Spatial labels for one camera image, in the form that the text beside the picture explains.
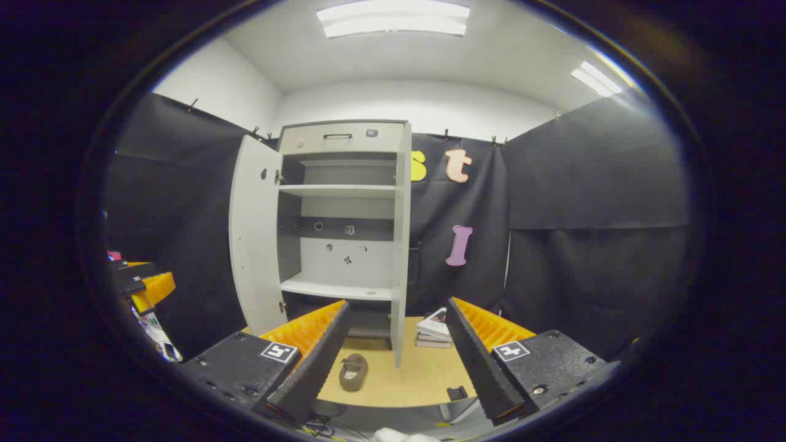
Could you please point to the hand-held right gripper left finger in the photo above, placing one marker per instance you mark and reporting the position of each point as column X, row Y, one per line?
column 319, row 362

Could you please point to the small black clip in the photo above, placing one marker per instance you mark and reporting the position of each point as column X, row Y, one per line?
column 457, row 393

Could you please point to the white cabinet drawer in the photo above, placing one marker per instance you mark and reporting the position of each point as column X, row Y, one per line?
column 313, row 144

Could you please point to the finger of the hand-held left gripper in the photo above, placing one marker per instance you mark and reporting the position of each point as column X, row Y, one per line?
column 156, row 288

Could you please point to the white shoe cabinet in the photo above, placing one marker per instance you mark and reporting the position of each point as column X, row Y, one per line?
column 338, row 191

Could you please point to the grey book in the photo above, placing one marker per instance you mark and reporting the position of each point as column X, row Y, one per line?
column 430, row 345
column 430, row 338

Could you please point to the brown shoe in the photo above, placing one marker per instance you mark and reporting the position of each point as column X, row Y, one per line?
column 353, row 372

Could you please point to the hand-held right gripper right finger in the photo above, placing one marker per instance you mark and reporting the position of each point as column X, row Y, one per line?
column 479, row 362

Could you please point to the white papers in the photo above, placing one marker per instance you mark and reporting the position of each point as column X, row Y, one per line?
column 156, row 334

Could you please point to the white shoe cabinet door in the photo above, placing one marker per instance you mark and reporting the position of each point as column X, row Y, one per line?
column 400, row 245
column 255, row 245

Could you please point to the black backdrop cloth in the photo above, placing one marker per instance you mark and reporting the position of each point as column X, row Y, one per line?
column 583, row 184

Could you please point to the white portrait cover book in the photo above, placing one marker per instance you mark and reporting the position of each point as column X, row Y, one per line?
column 435, row 324

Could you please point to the ceiling light panel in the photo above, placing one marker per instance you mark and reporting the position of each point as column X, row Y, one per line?
column 595, row 78
column 393, row 18

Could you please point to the computer monitor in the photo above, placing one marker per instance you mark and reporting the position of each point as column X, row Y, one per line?
column 114, row 255

